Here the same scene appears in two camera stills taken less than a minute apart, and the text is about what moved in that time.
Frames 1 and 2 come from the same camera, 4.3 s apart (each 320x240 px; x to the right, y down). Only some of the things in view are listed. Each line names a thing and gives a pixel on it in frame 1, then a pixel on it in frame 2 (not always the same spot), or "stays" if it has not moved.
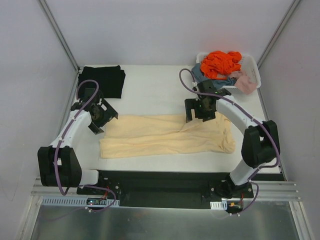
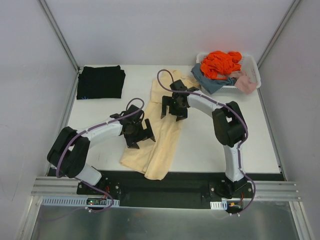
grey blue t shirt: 199,76 stays
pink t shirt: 243,82 stays
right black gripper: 197,113 -> 173,107
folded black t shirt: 110,79 stays
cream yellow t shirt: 145,135 -> 153,158
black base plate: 166,189 stays
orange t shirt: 218,64 stays
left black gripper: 105,119 -> 139,133
